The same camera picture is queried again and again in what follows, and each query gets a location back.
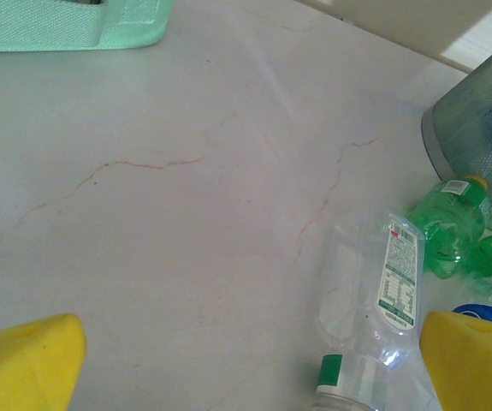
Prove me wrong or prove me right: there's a clear bottle blue label white cap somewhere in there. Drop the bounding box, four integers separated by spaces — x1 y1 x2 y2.
448 277 492 333

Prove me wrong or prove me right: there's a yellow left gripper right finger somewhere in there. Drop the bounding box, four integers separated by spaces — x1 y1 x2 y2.
418 310 492 411

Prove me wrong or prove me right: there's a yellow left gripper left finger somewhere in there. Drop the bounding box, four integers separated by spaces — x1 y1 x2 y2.
0 313 88 411

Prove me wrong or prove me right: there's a clear bottle green white label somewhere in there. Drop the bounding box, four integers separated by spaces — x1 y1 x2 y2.
312 208 444 411

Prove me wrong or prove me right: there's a mint green zip pouch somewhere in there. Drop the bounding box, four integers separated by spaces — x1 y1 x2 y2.
0 0 175 53

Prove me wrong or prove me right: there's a silver mesh waste bin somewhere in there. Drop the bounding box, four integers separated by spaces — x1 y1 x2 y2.
420 29 492 224

